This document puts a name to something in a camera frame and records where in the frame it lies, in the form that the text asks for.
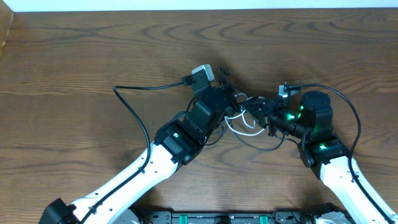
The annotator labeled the white usb cable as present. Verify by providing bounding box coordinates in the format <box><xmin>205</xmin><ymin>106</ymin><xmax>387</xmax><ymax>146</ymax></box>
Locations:
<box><xmin>223</xmin><ymin>92</ymin><xmax>267</xmax><ymax>137</ymax></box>

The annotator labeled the long black usb cable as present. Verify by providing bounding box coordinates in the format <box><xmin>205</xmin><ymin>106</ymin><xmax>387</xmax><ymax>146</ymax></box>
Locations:
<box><xmin>205</xmin><ymin>67</ymin><xmax>285</xmax><ymax>152</ymax></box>

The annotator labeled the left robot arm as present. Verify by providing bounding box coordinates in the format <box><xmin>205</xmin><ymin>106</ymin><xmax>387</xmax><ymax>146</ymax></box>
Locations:
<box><xmin>39</xmin><ymin>84</ymin><xmax>237</xmax><ymax>223</ymax></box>

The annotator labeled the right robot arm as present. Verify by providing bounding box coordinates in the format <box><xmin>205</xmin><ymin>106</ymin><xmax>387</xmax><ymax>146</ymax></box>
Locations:
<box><xmin>241</xmin><ymin>91</ymin><xmax>397</xmax><ymax>223</ymax></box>

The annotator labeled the right camera black cable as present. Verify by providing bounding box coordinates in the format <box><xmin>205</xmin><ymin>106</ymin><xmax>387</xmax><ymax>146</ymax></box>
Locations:
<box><xmin>285</xmin><ymin>83</ymin><xmax>396</xmax><ymax>224</ymax></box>

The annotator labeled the camera black cable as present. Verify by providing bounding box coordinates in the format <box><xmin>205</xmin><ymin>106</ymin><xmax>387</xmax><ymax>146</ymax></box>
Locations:
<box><xmin>285</xmin><ymin>83</ymin><xmax>396</xmax><ymax>224</ymax></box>
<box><xmin>79</xmin><ymin>80</ymin><xmax>193</xmax><ymax>224</ymax></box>

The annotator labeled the left camera black cable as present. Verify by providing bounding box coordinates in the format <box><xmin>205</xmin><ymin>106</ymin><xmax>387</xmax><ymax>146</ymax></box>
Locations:
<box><xmin>79</xmin><ymin>80</ymin><xmax>193</xmax><ymax>224</ymax></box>

